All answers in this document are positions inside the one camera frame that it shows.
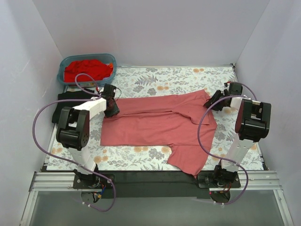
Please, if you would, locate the pink t shirt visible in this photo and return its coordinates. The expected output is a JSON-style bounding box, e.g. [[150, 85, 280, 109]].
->
[[100, 90, 217, 176]]

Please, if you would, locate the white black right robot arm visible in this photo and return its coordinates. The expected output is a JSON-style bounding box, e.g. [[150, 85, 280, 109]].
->
[[203, 81, 271, 187]]

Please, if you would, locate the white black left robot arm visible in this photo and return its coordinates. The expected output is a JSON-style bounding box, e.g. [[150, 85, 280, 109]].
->
[[56, 84, 119, 188]]

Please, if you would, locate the red t shirt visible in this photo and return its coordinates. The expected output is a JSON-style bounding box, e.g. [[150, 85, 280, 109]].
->
[[63, 59, 113, 82]]

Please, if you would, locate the teal plastic laundry basket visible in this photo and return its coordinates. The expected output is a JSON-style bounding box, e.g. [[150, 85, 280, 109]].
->
[[57, 53, 117, 87]]

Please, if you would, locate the folded black t shirt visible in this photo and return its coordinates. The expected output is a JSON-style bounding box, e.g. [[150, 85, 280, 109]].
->
[[52, 90, 93, 123]]

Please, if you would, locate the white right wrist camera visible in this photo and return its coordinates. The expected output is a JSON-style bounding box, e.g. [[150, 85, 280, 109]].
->
[[223, 81, 231, 96]]

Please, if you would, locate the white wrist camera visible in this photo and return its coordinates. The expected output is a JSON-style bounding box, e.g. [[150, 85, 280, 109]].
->
[[95, 87, 103, 95], [223, 81, 231, 96]]

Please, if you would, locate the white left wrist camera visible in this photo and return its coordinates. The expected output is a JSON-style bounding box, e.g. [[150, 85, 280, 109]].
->
[[95, 87, 103, 95]]

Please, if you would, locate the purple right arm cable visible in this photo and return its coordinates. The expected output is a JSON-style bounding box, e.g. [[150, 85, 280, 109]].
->
[[197, 82, 257, 205]]

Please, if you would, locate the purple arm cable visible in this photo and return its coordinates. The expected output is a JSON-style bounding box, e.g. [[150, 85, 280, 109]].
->
[[32, 73, 117, 212], [197, 82, 257, 205]]

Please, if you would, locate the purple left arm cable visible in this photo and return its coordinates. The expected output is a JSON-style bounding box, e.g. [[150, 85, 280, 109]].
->
[[32, 73, 117, 212]]

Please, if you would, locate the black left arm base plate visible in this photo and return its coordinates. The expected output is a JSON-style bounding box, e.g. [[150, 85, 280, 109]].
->
[[72, 173, 115, 189]]

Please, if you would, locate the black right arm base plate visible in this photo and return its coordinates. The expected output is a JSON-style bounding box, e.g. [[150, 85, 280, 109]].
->
[[195, 170, 241, 189]]

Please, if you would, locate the aluminium frame rail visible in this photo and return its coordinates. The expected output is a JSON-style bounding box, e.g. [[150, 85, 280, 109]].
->
[[20, 171, 76, 226]]

